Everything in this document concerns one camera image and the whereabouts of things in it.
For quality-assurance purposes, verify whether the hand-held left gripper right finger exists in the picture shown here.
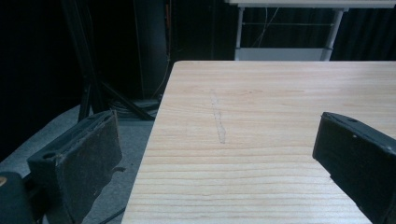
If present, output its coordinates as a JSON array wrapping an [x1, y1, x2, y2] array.
[[312, 111, 396, 224]]

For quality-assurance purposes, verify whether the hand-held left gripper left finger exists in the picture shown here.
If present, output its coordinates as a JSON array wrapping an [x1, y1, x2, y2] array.
[[26, 109, 123, 224]]

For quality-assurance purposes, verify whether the black tripod stand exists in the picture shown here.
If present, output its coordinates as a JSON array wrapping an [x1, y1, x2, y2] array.
[[61, 0, 156, 122]]

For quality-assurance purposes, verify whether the dark curtain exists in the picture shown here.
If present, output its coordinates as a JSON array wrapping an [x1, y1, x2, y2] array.
[[170, 0, 396, 62]]

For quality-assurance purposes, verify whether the black cable on floor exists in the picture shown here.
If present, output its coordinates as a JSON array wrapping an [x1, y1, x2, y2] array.
[[98, 206, 127, 224]]

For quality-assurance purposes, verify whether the white metal table frame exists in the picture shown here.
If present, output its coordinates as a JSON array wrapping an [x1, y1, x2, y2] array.
[[225, 0, 396, 62]]

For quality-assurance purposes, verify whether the thin hanging cable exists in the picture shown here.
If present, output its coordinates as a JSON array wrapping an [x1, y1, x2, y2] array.
[[250, 7, 280, 49]]

